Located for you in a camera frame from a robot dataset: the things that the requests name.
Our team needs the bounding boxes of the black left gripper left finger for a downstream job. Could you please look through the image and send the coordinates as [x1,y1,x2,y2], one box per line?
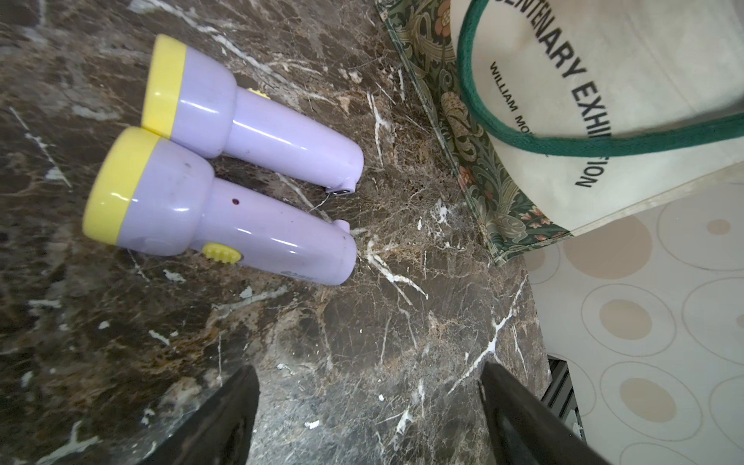
[141,365,260,465]

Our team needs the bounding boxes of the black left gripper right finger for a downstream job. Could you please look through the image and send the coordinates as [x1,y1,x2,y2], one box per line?
[480,362,606,465]

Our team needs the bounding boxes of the purple flashlight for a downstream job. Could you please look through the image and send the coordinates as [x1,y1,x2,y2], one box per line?
[83,127,358,286]

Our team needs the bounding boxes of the cream tote bag green handles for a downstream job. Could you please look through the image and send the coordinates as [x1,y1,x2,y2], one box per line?
[376,1,743,265]

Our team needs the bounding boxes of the purple flashlight sideways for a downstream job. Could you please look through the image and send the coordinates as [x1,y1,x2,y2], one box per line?
[141,34,364,195]

